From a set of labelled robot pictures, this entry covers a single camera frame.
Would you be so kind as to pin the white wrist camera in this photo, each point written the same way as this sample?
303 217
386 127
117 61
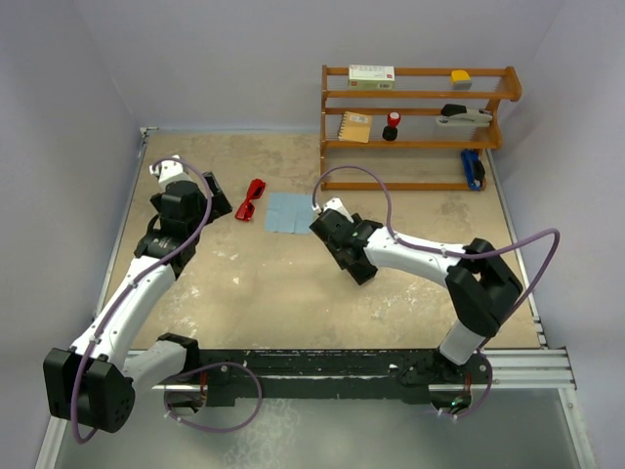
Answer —
335 204
169 171

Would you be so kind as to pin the blue black hole punch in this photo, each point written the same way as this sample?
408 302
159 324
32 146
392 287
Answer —
473 169

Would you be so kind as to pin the wooden shelf rack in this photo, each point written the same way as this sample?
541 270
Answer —
483 139

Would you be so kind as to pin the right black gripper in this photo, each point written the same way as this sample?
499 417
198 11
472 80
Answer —
356 220

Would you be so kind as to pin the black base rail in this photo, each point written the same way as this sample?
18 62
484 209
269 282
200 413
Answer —
411 376

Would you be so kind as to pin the grey black stapler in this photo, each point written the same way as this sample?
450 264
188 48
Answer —
454 115

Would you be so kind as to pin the red sunglasses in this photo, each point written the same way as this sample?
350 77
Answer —
254 192

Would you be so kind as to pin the blue cleaning cloth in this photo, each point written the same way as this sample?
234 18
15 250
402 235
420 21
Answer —
289 213

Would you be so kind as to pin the black glasses case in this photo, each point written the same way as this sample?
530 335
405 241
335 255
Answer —
355 262

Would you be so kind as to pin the white green box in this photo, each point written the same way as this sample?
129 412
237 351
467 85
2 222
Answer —
371 77

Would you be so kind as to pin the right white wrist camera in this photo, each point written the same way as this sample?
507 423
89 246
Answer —
335 204

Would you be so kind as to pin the red black stamp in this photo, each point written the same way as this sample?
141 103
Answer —
390 131

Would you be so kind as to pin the yellow grey tape measure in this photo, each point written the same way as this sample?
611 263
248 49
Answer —
460 80

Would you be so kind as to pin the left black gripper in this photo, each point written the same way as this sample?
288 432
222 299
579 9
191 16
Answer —
219 206

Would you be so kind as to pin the tan spiral notebook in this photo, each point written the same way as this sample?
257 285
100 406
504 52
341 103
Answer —
355 127

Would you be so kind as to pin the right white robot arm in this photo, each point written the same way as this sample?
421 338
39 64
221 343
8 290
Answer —
482 288

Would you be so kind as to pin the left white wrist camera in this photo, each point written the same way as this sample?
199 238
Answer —
169 171

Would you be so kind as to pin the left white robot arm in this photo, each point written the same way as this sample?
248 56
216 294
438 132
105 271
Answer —
95 382

